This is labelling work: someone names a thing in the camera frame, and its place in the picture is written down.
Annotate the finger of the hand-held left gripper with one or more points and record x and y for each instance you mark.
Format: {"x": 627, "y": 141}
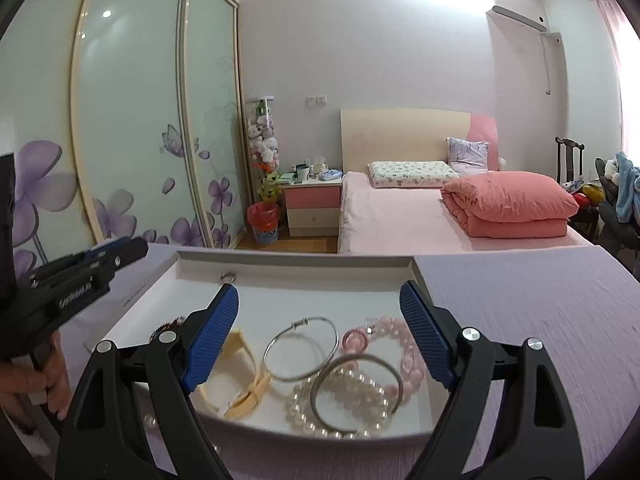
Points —
{"x": 132, "y": 252}

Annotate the white printed pillow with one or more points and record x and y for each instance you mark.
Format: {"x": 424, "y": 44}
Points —
{"x": 410, "y": 175}

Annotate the clear tube of plush toys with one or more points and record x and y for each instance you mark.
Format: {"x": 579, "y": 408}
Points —
{"x": 262, "y": 135}

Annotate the white wall socket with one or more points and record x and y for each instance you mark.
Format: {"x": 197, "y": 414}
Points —
{"x": 316, "y": 101}

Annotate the white air conditioner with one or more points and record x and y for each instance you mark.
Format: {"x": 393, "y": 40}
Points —
{"x": 515, "y": 7}

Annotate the red trash bin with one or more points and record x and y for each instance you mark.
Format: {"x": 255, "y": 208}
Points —
{"x": 263, "y": 225}

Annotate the cream yellow watch band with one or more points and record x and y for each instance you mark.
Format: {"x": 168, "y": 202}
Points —
{"x": 245, "y": 405}

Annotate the pile of clothes and toys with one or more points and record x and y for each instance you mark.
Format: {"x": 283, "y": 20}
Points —
{"x": 622, "y": 195}

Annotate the dark wooden chair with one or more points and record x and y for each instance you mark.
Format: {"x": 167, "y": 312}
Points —
{"x": 570, "y": 155}

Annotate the folded coral pink quilt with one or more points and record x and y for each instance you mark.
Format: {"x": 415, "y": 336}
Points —
{"x": 510, "y": 200}

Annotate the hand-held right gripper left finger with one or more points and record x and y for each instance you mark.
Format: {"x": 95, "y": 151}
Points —
{"x": 212, "y": 340}

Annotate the bed with cream headboard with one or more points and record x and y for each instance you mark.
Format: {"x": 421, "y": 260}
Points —
{"x": 395, "y": 220}

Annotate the purple tablecloth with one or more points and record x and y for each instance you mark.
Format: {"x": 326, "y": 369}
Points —
{"x": 525, "y": 300}

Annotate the purple floral pillow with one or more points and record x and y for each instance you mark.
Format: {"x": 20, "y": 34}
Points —
{"x": 467, "y": 152}

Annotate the pink and cream nightstand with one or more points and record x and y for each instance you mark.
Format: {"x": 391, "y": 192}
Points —
{"x": 310, "y": 200}

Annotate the person's left hand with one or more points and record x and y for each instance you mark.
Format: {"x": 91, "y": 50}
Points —
{"x": 20, "y": 380}

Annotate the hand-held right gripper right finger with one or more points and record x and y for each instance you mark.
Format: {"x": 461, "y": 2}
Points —
{"x": 425, "y": 335}

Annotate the white mug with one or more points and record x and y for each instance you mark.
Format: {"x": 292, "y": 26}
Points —
{"x": 302, "y": 174}

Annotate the thin silver bangle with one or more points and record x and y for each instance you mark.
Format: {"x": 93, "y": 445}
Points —
{"x": 305, "y": 321}

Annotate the floral sliding door wardrobe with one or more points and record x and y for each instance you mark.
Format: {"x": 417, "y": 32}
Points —
{"x": 130, "y": 110}

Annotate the grey cardboard tray box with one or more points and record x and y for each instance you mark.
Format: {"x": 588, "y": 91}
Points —
{"x": 310, "y": 285}

